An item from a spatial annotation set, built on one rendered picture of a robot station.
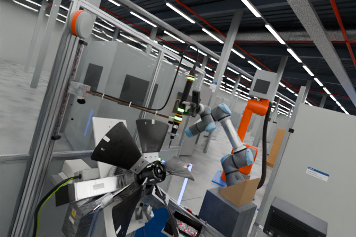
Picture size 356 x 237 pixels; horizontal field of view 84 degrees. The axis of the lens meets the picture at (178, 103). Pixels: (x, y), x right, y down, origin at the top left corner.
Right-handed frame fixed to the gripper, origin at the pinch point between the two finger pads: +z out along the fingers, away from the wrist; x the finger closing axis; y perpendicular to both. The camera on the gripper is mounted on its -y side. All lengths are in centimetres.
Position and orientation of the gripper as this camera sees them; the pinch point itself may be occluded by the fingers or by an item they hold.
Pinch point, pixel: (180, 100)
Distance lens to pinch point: 116.4
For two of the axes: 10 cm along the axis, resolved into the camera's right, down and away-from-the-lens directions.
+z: -5.7, -1.4, -8.1
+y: -3.0, 9.5, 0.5
